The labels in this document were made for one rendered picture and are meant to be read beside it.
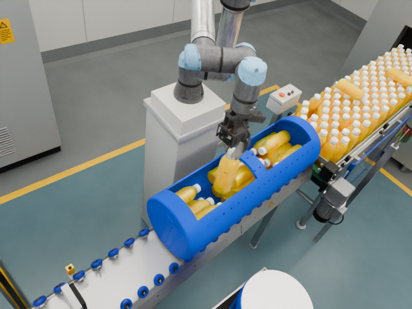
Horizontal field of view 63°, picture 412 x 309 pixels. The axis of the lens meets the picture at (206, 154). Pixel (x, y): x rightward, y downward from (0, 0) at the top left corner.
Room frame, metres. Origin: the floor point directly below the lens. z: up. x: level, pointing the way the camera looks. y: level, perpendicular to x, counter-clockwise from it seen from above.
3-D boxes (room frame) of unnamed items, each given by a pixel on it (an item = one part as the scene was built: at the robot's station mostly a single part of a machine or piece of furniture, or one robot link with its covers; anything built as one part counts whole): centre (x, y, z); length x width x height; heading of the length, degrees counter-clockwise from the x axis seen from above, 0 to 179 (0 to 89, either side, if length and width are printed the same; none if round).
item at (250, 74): (0.81, -0.07, 1.75); 0.09 x 0.08 x 0.11; 12
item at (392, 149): (1.49, -1.01, 0.55); 0.04 x 0.04 x 1.10; 52
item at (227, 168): (0.80, -0.09, 1.35); 0.07 x 0.07 x 0.19
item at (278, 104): (1.75, -0.39, 1.05); 0.20 x 0.10 x 0.10; 142
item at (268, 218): (1.31, -0.51, 0.31); 0.06 x 0.06 x 0.63; 52
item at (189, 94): (1.34, 0.16, 1.29); 0.15 x 0.15 x 0.10
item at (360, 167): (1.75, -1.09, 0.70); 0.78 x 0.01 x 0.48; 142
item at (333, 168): (1.32, -0.68, 0.95); 0.10 x 0.07 x 0.10; 52
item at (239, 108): (0.80, -0.07, 1.67); 0.08 x 0.08 x 0.05
